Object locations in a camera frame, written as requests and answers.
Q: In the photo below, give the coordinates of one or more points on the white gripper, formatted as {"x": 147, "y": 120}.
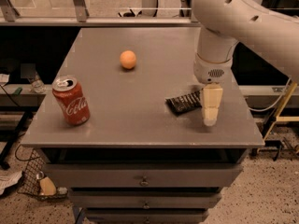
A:
{"x": 211, "y": 72}

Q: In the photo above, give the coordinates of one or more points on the black rxbar chocolate wrapper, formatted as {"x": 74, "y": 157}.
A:
{"x": 184, "y": 103}

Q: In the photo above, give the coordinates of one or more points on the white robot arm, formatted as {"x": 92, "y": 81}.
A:
{"x": 224, "y": 23}

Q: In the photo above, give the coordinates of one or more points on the red coca-cola can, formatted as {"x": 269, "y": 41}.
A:
{"x": 69, "y": 96}

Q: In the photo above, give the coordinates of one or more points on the yellow metal stand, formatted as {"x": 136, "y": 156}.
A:
{"x": 274, "y": 118}

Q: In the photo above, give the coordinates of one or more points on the grey drawer cabinet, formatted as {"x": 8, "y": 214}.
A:
{"x": 130, "y": 122}

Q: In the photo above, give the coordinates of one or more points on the orange fruit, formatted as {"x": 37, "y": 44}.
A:
{"x": 128, "y": 59}

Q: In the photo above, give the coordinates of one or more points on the middle grey drawer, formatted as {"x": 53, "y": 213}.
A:
{"x": 146, "y": 198}

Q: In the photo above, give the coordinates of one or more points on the grey drawer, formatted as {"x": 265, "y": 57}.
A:
{"x": 142, "y": 175}
{"x": 146, "y": 198}
{"x": 151, "y": 216}

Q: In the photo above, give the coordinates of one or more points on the top grey drawer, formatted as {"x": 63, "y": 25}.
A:
{"x": 142, "y": 175}

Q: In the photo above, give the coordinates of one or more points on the bottom grey drawer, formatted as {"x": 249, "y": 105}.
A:
{"x": 151, "y": 216}

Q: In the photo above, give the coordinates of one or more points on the clear plastic bottle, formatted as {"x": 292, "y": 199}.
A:
{"x": 37, "y": 84}

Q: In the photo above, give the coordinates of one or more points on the yellow bottle in basket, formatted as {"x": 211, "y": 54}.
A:
{"x": 47, "y": 188}

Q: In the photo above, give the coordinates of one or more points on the crumpled white paper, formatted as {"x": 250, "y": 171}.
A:
{"x": 9, "y": 181}

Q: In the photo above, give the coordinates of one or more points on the wire basket on floor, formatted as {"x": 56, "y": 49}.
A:
{"x": 30, "y": 185}

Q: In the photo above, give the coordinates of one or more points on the metal railing frame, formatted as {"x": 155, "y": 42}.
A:
{"x": 96, "y": 13}

